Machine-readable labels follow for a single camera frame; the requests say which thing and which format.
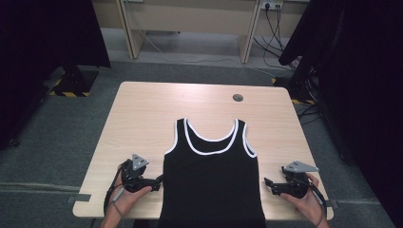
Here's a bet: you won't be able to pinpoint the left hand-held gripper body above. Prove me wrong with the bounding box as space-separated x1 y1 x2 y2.
121 153 154 194

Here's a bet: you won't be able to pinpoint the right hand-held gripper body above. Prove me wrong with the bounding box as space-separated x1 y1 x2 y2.
278 161 319 200

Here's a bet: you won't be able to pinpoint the black tank top white trim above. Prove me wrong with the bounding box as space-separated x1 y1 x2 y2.
157 118 268 228

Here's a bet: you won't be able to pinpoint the person's right hand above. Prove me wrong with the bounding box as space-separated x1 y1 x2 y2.
280 173 327 222

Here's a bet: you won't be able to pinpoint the person's left hand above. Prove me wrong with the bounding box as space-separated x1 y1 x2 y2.
107 174 153 219

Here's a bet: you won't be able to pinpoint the black stand base striped tape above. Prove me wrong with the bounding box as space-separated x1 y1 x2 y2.
271 75 317 106
48 65 100 98

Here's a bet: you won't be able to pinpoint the black curtain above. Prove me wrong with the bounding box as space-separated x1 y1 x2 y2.
0 0 112 150
278 0 403 228

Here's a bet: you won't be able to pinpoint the beige wooden desk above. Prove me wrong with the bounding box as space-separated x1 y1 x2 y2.
90 0 313 65

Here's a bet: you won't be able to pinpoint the right hand-held gripper cable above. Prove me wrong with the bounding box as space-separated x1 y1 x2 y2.
303 180 328 220

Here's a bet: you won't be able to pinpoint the hand-held gripper cable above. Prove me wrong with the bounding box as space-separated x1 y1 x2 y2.
303 180 328 220
103 159 131 218

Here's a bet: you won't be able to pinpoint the left hand-held gripper cable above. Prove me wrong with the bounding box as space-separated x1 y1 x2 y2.
103 159 131 218

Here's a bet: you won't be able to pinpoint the black floor cables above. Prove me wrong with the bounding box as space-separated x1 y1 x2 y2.
297 104 321 126

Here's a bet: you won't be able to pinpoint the white floor cable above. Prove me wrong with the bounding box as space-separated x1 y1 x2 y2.
138 29 278 79

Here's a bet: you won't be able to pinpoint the black power cables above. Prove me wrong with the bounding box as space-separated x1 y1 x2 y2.
252 3 302 71

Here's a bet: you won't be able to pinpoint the white wall socket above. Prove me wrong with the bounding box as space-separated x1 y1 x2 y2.
260 0 285 10

